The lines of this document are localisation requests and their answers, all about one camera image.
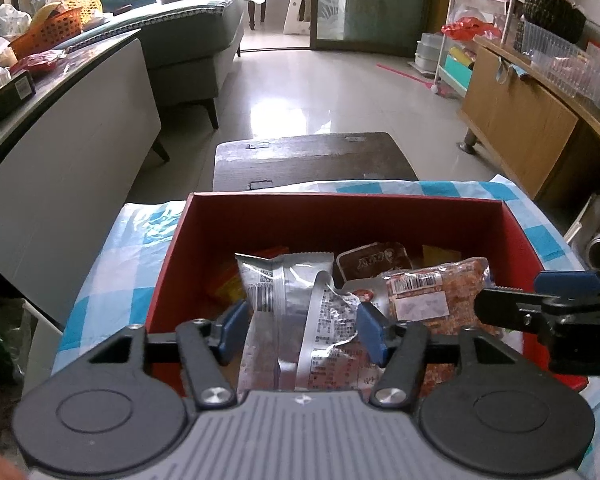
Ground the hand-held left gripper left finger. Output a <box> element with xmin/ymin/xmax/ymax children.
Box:
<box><xmin>45</xmin><ymin>300</ymin><xmax>249</xmax><ymax>411</ymax></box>

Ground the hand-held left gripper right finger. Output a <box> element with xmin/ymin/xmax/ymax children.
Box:
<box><xmin>357</xmin><ymin>302</ymin><xmax>566</xmax><ymax>409</ymax></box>

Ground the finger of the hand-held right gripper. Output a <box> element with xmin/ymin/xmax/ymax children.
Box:
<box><xmin>534</xmin><ymin>269</ymin><xmax>600</xmax><ymax>297</ymax></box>
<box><xmin>474</xmin><ymin>286</ymin><xmax>551</xmax><ymax>333</ymax></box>

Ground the brown white wafer packet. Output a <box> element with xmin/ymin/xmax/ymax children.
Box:
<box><xmin>295</xmin><ymin>271</ymin><xmax>383</xmax><ymax>392</ymax></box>

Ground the red yellow snack packet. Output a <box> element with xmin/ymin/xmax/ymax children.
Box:
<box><xmin>207</xmin><ymin>246</ymin><xmax>291</xmax><ymax>311</ymax></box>

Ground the clear packet of brown snack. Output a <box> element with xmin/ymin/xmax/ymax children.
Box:
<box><xmin>384</xmin><ymin>256</ymin><xmax>492</xmax><ymax>396</ymax></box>

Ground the long silver snack packet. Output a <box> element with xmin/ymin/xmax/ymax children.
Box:
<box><xmin>234</xmin><ymin>251</ymin><xmax>333</xmax><ymax>393</ymax></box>

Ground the dark red foil packet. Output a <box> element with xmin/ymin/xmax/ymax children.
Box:
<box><xmin>336</xmin><ymin>241</ymin><xmax>414</xmax><ymax>282</ymax></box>

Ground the red cardboard box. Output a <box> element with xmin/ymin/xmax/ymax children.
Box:
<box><xmin>145</xmin><ymin>191</ymin><xmax>588</xmax><ymax>396</ymax></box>

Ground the blue white checked tablecloth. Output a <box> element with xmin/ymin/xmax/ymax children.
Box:
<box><xmin>50</xmin><ymin>175</ymin><xmax>600</xmax><ymax>480</ymax></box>

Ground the wooden cabinet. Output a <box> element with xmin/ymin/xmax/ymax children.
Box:
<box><xmin>459</xmin><ymin>35</ymin><xmax>600</xmax><ymax>211</ymax></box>

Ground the brown low table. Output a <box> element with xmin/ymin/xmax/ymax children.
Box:
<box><xmin>212</xmin><ymin>131</ymin><xmax>421</xmax><ymax>193</ymax></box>

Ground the clear plastic organiser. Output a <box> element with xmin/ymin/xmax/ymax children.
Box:
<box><xmin>515</xmin><ymin>19</ymin><xmax>600</xmax><ymax>128</ymax></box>

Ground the green plastic bag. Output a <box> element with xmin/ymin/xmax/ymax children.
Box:
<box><xmin>0</xmin><ymin>300</ymin><xmax>33</xmax><ymax>386</ymax></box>

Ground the white rolling cart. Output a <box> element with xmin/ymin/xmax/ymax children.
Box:
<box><xmin>414</xmin><ymin>0</ymin><xmax>523</xmax><ymax>98</ymax></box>

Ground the dark wicker basket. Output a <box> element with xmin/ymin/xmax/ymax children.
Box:
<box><xmin>522</xmin><ymin>0</ymin><xmax>587</xmax><ymax>45</ymax></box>

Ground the red bag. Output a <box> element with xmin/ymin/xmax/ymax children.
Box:
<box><xmin>440</xmin><ymin>16</ymin><xmax>495</xmax><ymax>42</ymax></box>

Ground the grey green sofa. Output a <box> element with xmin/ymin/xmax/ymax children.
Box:
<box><xmin>100</xmin><ymin>0</ymin><xmax>247</xmax><ymax>131</ymax></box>

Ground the black box with label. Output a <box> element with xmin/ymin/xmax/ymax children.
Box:
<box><xmin>0</xmin><ymin>70</ymin><xmax>37</xmax><ymax>128</ymax></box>

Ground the glass sliding door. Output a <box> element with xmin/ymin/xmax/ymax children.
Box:
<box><xmin>310</xmin><ymin>0</ymin><xmax>456</xmax><ymax>58</ymax></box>

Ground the orange plastic basket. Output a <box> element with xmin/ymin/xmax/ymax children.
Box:
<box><xmin>9</xmin><ymin>6</ymin><xmax>86</xmax><ymax>59</ymax></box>

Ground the yellow plastic basket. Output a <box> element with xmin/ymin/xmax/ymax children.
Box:
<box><xmin>30</xmin><ymin>0</ymin><xmax>104</xmax><ymax>26</ymax></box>

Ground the white plastic bag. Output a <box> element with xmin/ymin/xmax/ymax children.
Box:
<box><xmin>0</xmin><ymin>2</ymin><xmax>33</xmax><ymax>37</ymax></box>

